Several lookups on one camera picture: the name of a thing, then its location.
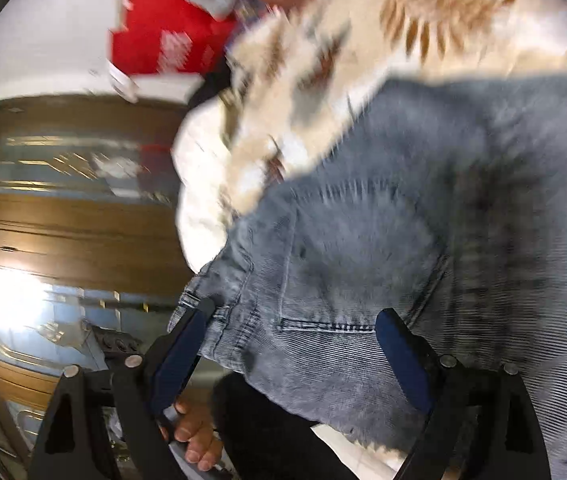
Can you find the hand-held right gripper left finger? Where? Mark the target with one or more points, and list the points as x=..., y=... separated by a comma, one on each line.
x=183, y=355

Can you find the colourful packet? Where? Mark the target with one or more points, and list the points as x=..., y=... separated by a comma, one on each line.
x=256, y=10

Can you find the dark power strip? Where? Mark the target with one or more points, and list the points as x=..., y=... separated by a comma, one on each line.
x=116, y=341

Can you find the red paper bag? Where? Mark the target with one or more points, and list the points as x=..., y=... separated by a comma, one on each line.
x=163, y=25

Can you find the person's bare foot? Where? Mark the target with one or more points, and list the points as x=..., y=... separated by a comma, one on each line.
x=196, y=430

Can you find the leaf-print fleece blanket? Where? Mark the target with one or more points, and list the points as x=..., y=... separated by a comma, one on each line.
x=363, y=35

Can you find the wooden glass door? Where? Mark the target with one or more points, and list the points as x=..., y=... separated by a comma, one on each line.
x=63, y=210

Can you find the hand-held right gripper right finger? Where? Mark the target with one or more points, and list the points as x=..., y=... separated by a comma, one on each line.
x=403, y=355

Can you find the blue denim pants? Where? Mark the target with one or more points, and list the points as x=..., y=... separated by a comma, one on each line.
x=363, y=260

